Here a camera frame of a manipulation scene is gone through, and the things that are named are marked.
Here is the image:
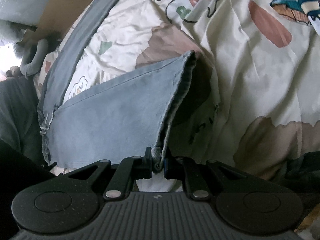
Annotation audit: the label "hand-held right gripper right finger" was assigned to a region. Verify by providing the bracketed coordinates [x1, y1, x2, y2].
[162, 156, 244, 202]

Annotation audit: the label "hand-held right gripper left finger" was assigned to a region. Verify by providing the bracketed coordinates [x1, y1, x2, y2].
[67, 147, 153, 201]

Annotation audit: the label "light blue jeans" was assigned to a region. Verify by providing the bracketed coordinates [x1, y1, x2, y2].
[37, 0, 197, 180]

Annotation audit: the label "white bear-printed bed sheet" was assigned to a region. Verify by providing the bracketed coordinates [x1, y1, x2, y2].
[32, 0, 320, 240]

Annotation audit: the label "dark green pillow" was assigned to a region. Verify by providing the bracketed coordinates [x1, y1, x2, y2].
[0, 76, 47, 165]

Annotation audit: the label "grey neck pillow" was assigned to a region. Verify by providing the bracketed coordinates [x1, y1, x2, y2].
[20, 39, 49, 77]

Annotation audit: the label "small teddy bear toy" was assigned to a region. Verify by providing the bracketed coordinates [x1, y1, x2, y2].
[6, 66, 20, 77]

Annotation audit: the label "brown cardboard box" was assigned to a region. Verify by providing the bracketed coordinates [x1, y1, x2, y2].
[22, 0, 110, 45]

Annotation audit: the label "grey fuzzy plush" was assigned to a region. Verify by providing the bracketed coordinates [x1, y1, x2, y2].
[0, 21, 25, 58]

